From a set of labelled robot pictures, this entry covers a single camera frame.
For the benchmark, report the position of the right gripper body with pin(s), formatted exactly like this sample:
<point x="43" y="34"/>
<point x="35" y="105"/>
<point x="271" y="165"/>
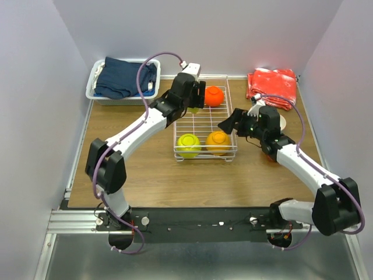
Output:
<point x="249" y="126"/>

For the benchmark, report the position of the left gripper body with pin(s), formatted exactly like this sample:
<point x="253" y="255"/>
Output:
<point x="193" y="93"/>

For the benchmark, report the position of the lime green bowl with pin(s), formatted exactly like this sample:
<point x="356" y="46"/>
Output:
<point x="188" y="146"/>
<point x="193" y="110"/>

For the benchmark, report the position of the lime green bowl front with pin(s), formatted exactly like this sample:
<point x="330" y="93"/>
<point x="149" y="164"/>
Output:
<point x="188" y="146"/>

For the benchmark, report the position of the white black striped bowl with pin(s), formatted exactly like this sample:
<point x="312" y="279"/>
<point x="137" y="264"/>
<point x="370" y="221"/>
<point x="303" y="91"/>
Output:
<point x="283" y="122"/>

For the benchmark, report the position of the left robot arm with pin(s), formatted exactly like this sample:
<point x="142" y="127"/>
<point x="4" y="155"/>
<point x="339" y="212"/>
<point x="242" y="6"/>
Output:
<point x="106" y="159"/>

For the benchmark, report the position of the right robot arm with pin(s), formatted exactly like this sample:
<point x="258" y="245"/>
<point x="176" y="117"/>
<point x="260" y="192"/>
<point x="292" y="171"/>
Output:
<point x="336" y="207"/>

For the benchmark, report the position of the yellow orange bowl front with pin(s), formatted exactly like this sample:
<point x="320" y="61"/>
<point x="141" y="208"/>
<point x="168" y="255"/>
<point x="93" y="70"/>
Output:
<point x="218" y="143"/>

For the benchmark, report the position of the blue cloth in basket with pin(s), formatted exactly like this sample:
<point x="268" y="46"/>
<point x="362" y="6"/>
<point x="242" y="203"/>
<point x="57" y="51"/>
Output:
<point x="147" y="93"/>

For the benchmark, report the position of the red white folded towel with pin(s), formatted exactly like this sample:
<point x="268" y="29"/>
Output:
<point x="278" y="83"/>

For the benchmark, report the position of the white plastic laundry basket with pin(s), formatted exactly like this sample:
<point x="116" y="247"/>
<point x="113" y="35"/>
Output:
<point x="128" y="101"/>

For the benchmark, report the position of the dark blue jeans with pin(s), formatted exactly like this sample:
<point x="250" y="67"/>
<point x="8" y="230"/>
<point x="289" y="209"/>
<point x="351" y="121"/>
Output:
<point x="118" y="78"/>

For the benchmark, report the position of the white cloth in basket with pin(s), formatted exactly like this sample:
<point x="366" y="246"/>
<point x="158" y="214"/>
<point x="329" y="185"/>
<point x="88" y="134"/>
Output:
<point x="97" y="74"/>

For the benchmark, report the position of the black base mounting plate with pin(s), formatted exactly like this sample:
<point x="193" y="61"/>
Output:
<point x="192" y="225"/>

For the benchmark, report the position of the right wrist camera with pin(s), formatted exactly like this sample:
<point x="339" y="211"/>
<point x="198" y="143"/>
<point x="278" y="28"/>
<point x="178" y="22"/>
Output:
<point x="257" y="103"/>

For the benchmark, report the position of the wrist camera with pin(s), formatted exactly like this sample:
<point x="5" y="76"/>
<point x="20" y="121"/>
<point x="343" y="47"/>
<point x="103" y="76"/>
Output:
<point x="191" y="68"/>
<point x="257" y="103"/>

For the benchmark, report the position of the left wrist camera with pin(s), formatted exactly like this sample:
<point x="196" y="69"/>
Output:
<point x="191" y="68"/>

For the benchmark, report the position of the white wire dish rack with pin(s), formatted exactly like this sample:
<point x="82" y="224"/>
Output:
<point x="206" y="121"/>

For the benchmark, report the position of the aluminium frame rail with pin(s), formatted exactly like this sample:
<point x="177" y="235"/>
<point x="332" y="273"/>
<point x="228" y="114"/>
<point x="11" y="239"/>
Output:
<point x="72" y="222"/>

